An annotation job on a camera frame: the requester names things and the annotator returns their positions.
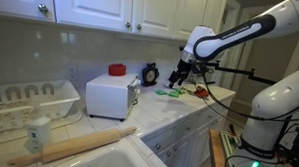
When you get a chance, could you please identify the white toaster oven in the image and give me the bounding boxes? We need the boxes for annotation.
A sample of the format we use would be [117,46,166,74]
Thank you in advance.
[84,71,142,123]

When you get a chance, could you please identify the white plastic dish rack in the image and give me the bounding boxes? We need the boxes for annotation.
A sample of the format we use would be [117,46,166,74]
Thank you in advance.
[0,76,83,136]

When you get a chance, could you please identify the white ceramic sink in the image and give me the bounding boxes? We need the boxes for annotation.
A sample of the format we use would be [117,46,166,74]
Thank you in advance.
[48,145,175,167]

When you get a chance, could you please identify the white plastic bottle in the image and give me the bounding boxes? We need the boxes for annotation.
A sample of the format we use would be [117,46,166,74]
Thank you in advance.
[23,103,54,155]

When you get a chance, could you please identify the wooden rolling pin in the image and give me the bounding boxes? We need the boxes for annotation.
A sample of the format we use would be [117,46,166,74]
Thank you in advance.
[7,122,138,167]

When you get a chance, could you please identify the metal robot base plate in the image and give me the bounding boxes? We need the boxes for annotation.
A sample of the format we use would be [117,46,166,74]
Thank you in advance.
[219,130,253,167]

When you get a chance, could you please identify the white cabinet door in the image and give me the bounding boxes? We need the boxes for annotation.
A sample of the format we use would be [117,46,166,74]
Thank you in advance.
[130,0,180,40]
[172,0,228,43]
[0,0,57,23]
[51,0,134,34]

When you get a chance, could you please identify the red orange object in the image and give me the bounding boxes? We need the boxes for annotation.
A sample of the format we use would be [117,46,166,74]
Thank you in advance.
[192,85,210,100]

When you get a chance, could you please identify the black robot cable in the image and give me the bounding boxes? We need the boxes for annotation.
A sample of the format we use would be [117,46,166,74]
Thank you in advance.
[200,65,299,124]

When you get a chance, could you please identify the white base cabinets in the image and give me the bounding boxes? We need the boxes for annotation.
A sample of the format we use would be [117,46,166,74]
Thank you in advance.
[141,92,237,167]

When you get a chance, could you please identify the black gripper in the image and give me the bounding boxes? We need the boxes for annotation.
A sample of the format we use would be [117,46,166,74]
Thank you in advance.
[167,58,194,90]

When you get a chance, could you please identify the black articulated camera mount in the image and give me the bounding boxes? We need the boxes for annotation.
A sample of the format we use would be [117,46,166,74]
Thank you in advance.
[203,59,278,87]

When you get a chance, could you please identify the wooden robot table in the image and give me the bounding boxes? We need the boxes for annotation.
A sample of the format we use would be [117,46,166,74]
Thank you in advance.
[208,129,243,167]

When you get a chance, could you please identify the white wall outlet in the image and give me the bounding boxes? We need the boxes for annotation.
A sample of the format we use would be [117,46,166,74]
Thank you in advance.
[66,63,80,82]

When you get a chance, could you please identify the black round clock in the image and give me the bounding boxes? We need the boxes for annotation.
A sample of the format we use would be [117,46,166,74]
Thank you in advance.
[140,61,161,88]

